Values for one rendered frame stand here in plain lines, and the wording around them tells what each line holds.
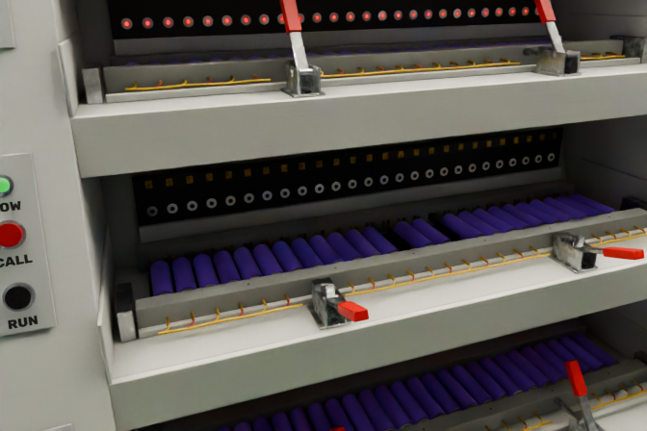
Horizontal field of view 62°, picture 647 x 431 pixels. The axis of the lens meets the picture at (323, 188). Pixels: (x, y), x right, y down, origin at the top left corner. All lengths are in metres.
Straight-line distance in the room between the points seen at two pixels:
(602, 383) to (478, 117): 0.36
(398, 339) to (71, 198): 0.29
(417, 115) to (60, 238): 0.30
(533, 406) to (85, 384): 0.46
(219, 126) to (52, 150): 0.12
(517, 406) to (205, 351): 0.36
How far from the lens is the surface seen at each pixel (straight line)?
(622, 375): 0.75
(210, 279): 0.51
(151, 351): 0.46
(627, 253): 0.55
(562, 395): 0.70
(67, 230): 0.42
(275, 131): 0.43
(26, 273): 0.42
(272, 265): 0.52
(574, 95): 0.58
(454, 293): 0.52
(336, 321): 0.47
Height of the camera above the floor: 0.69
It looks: 4 degrees down
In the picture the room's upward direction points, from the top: 7 degrees counter-clockwise
